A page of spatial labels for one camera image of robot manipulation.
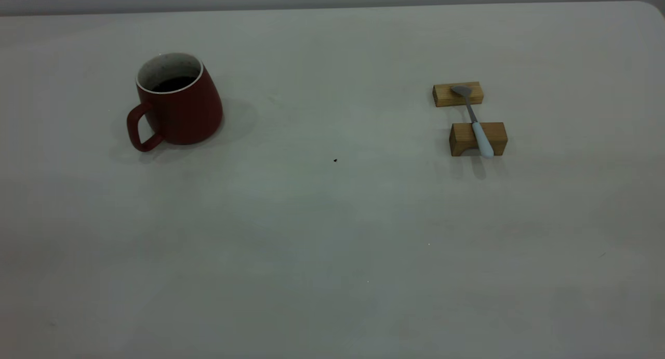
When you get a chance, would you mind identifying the spoon with light blue handle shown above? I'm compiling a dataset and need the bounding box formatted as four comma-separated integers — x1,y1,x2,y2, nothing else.
450,85,495,159

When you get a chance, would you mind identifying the red ceramic cup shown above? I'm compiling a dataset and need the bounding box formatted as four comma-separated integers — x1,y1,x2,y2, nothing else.
126,52,224,153

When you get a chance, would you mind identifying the arched wooden block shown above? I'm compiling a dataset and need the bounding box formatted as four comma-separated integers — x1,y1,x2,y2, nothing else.
449,122,509,157

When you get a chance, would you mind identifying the flat rectangular wooden block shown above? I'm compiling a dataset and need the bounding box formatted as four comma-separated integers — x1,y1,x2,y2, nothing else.
432,81,485,108

